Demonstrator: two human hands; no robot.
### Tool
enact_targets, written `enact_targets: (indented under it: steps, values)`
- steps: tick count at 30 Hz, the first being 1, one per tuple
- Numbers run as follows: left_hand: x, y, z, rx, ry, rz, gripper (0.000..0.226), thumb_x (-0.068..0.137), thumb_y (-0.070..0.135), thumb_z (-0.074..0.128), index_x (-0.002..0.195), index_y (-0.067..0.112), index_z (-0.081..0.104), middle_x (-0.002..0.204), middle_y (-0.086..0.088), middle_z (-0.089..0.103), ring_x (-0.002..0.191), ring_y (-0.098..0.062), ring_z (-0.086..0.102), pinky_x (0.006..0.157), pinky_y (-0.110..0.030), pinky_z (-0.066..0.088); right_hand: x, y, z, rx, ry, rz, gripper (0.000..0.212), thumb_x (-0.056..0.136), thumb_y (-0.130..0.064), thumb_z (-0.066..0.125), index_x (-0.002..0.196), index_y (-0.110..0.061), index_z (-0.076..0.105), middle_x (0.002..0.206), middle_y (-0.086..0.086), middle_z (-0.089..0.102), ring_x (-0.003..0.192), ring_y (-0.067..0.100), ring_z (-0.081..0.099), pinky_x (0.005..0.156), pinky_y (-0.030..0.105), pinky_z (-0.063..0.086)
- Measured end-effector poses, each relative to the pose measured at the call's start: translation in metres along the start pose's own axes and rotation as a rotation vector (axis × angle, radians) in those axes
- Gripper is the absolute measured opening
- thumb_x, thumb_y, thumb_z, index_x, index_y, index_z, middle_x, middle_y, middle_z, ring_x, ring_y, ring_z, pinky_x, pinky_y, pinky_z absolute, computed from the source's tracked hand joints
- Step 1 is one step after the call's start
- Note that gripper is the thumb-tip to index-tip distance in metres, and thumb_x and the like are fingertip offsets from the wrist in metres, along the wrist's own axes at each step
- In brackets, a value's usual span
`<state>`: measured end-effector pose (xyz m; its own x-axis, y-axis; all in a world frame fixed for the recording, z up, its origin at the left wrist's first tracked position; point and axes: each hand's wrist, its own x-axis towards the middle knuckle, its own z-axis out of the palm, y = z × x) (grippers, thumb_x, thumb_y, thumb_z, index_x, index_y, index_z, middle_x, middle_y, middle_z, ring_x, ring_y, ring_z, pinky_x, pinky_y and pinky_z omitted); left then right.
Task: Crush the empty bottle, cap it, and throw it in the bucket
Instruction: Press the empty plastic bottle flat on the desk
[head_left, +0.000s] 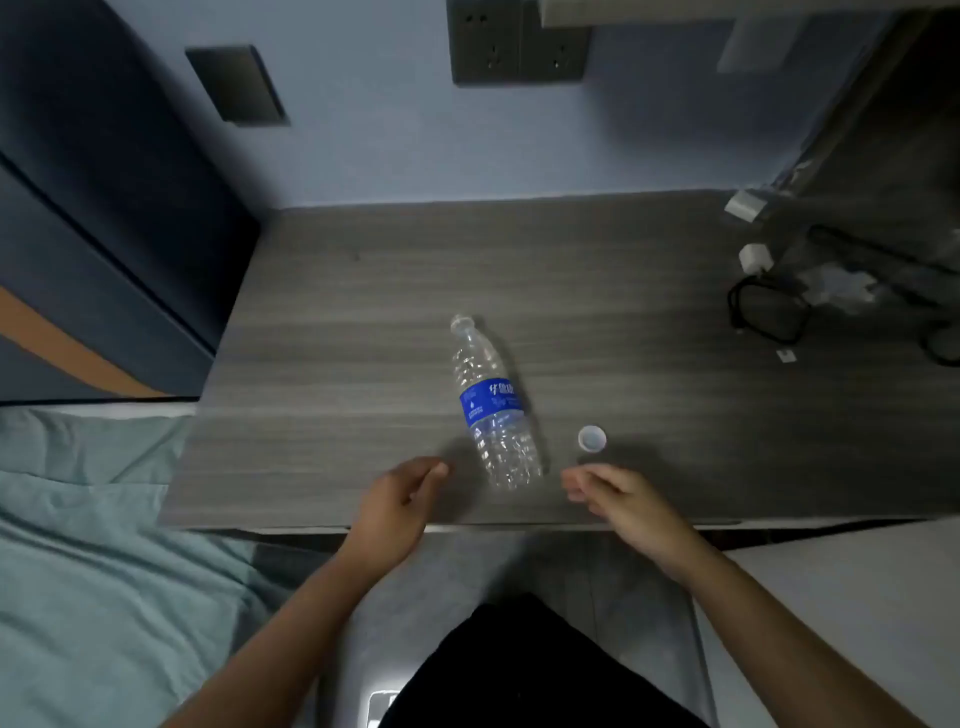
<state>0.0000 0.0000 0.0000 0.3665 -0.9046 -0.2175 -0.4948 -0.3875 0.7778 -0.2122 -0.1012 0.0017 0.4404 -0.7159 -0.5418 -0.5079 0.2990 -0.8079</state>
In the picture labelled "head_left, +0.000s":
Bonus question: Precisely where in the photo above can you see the white crumpled wrapper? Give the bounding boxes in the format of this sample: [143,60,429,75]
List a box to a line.
[798,262,879,315]

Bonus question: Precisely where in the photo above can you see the dark blue padded headboard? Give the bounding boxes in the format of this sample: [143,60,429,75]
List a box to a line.
[0,0,262,403]

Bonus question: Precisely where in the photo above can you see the black cable loop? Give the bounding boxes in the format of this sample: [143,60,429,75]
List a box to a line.
[920,318,960,369]

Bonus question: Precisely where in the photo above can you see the clear plastic bag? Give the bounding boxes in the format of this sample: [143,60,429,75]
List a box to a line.
[806,223,960,309]

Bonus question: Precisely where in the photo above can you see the dark blank wall plate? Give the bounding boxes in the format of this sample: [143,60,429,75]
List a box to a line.
[185,44,290,127]

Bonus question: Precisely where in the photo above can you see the clear plastic water bottle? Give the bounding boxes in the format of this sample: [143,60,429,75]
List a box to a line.
[449,314,545,493]

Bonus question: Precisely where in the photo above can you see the person's left hand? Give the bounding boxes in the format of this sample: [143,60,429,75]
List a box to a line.
[341,455,451,576]

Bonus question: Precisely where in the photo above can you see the person's black trousers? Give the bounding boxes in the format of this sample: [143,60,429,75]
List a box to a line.
[378,592,710,728]

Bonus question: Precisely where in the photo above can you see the light green bed sheet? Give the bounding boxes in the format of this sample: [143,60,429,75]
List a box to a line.
[0,404,331,728]

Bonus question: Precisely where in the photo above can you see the black coiled cable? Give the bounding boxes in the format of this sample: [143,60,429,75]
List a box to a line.
[725,271,815,348]

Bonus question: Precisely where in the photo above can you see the dark wooden side panel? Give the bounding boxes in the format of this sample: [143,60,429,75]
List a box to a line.
[768,0,960,301]

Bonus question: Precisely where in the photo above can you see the grey wall socket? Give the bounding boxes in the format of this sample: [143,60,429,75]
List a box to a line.
[519,0,592,83]
[447,0,524,86]

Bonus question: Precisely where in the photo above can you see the person's left forearm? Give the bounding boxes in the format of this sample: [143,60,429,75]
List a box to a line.
[161,551,380,728]

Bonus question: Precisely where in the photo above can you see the person's right hand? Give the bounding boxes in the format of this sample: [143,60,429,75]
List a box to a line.
[560,463,711,587]

